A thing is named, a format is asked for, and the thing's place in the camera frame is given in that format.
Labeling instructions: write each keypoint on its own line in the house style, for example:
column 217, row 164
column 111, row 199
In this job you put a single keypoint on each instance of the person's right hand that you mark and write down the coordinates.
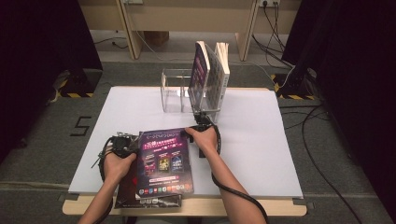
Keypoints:
column 204, row 141

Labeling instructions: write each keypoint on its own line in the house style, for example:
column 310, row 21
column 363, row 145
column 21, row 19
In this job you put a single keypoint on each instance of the purple magazine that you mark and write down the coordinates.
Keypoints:
column 199, row 74
column 165, row 165

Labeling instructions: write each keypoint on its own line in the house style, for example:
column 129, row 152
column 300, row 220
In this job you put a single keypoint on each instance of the white wall socket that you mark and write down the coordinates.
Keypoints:
column 269, row 2

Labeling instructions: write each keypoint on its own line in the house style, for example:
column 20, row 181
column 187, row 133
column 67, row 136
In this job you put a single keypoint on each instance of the beige wooden desk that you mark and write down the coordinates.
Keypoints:
column 186, row 15

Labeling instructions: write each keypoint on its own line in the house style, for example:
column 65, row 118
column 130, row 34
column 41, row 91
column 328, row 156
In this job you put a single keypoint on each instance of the black stand base striped tape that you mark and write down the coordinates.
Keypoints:
column 294, row 84
column 79, row 82

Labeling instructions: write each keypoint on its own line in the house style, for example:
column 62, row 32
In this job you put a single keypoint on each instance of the black curtain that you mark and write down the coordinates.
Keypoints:
column 351, row 77
column 40, row 62

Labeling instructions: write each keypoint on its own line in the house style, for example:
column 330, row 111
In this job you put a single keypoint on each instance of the clear acrylic magazine holder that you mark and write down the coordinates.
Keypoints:
column 172, row 99

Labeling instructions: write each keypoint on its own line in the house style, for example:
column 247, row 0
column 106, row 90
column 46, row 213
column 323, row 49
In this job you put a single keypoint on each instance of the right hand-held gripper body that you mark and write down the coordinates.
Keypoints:
column 204, row 121

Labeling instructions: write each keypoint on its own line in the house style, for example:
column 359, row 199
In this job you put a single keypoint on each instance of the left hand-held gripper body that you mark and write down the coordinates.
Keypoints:
column 120, row 146

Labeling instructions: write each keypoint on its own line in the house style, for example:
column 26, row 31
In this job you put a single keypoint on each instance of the person's left hand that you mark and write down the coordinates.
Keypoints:
column 118, row 169

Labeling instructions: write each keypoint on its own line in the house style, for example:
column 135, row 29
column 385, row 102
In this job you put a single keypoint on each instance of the white magazine with picture grid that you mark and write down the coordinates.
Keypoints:
column 219, row 77

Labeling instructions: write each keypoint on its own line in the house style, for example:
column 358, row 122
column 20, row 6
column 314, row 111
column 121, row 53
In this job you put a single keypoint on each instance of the black and red magazine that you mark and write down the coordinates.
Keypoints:
column 127, row 193

